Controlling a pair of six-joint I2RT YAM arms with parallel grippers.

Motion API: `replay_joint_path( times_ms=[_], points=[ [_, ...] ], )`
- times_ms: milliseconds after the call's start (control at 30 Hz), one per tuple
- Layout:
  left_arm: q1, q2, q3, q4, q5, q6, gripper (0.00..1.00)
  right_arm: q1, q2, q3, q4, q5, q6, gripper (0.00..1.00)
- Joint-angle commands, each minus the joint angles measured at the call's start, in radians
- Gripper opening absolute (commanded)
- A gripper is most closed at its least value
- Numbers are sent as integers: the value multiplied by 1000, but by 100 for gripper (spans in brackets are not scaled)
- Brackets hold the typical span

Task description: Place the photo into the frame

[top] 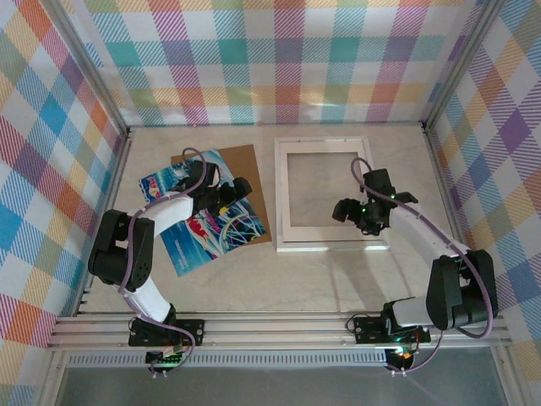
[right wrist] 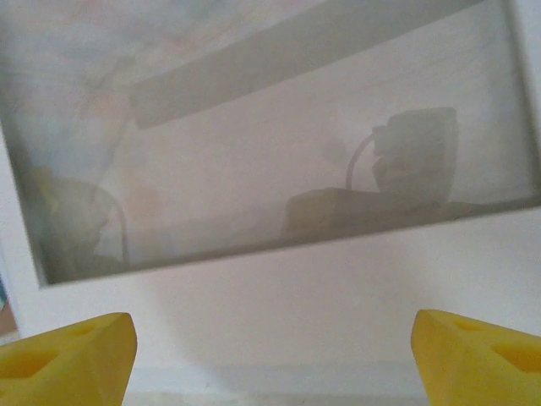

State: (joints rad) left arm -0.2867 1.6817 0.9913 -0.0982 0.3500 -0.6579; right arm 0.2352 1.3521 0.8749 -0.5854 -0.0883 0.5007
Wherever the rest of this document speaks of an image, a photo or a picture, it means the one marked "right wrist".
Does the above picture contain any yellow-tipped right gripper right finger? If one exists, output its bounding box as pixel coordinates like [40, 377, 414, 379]
[412, 309, 541, 406]

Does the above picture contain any white photo mat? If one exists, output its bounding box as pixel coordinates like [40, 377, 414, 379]
[0, 0, 541, 406]

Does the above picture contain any white picture frame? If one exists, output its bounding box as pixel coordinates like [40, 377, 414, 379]
[126, 365, 428, 406]

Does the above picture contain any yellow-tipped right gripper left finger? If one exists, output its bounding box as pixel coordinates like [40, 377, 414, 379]
[0, 311, 137, 406]

